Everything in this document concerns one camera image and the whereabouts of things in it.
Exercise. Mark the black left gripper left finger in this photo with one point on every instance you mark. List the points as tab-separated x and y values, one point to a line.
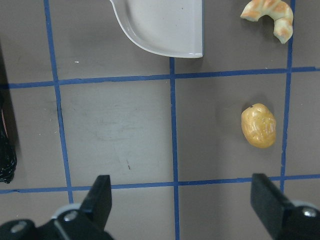
87	221

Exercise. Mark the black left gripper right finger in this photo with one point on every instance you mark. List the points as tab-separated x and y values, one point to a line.
284	219

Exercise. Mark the toy potato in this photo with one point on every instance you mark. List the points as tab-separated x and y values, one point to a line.
258	126

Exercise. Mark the toy croissant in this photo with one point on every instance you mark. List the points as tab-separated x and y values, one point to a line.
278	10

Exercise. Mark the beige plastic dustpan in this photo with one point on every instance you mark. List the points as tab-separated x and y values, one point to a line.
170	28

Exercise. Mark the black trash bin bag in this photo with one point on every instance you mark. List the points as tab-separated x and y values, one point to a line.
8	128

